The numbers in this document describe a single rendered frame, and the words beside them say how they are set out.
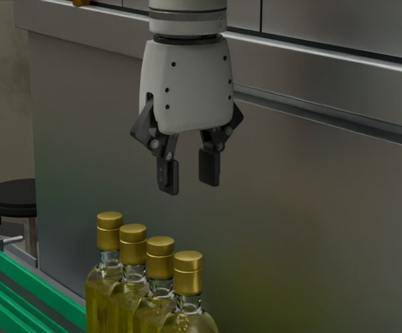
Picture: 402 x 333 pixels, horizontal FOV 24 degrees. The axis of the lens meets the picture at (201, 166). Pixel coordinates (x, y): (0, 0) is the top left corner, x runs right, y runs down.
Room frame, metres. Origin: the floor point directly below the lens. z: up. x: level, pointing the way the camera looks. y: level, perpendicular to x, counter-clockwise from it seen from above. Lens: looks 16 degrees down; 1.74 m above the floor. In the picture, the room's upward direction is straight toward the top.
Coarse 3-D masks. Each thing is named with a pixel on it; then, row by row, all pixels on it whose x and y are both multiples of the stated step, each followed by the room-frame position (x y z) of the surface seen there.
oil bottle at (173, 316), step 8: (168, 312) 1.04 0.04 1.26; (176, 312) 1.03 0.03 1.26; (200, 312) 1.03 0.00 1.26; (168, 320) 1.03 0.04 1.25; (176, 320) 1.02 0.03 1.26; (184, 320) 1.02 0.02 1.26; (192, 320) 1.02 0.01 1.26; (200, 320) 1.02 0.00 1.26; (208, 320) 1.03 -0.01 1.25; (160, 328) 1.04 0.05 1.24; (168, 328) 1.03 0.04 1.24; (176, 328) 1.02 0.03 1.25; (184, 328) 1.01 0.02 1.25; (192, 328) 1.01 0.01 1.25; (200, 328) 1.02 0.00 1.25; (208, 328) 1.02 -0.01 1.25; (216, 328) 1.03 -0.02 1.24
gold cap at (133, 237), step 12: (120, 228) 1.13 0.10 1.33; (132, 228) 1.13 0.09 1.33; (144, 228) 1.13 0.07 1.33; (120, 240) 1.13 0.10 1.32; (132, 240) 1.12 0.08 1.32; (144, 240) 1.13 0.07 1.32; (120, 252) 1.13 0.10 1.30; (132, 252) 1.12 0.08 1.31; (144, 252) 1.12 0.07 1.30; (132, 264) 1.12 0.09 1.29
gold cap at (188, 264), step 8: (176, 256) 1.03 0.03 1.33; (184, 256) 1.03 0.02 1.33; (192, 256) 1.03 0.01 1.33; (200, 256) 1.04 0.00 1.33; (176, 264) 1.03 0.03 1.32; (184, 264) 1.02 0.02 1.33; (192, 264) 1.02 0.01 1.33; (200, 264) 1.03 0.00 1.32; (176, 272) 1.03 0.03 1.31; (184, 272) 1.02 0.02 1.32; (192, 272) 1.02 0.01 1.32; (200, 272) 1.03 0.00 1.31; (176, 280) 1.03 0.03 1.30; (184, 280) 1.02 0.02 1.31; (192, 280) 1.02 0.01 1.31; (200, 280) 1.03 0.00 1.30; (176, 288) 1.03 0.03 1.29; (184, 288) 1.02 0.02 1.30; (192, 288) 1.02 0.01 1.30; (200, 288) 1.03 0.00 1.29
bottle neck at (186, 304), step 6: (198, 294) 1.03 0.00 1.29; (180, 300) 1.03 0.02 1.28; (186, 300) 1.03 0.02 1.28; (192, 300) 1.03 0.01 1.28; (198, 300) 1.03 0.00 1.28; (180, 306) 1.03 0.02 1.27; (186, 306) 1.03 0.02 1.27; (192, 306) 1.03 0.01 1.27; (198, 306) 1.03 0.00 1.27; (180, 312) 1.03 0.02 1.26; (186, 312) 1.03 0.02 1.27; (192, 312) 1.03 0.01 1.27
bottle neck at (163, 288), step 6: (150, 282) 1.08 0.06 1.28; (156, 282) 1.07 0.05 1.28; (162, 282) 1.07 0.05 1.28; (168, 282) 1.08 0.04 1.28; (150, 288) 1.08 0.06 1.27; (156, 288) 1.07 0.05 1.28; (162, 288) 1.07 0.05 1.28; (168, 288) 1.08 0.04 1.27; (150, 294) 1.08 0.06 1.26; (156, 294) 1.07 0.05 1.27; (162, 294) 1.07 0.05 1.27; (168, 294) 1.08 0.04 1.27
